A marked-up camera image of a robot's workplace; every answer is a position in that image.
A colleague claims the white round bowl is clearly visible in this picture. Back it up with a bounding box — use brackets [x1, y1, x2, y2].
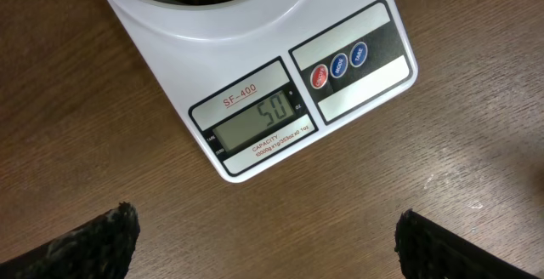
[89, 0, 324, 42]

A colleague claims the white digital kitchen scale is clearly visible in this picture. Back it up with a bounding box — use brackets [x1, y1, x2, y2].
[107, 0, 418, 183]

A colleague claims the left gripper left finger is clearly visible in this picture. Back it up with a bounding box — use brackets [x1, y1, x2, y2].
[1, 202, 140, 279]

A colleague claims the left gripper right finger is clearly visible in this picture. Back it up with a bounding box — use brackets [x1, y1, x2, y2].
[394, 209, 537, 279]

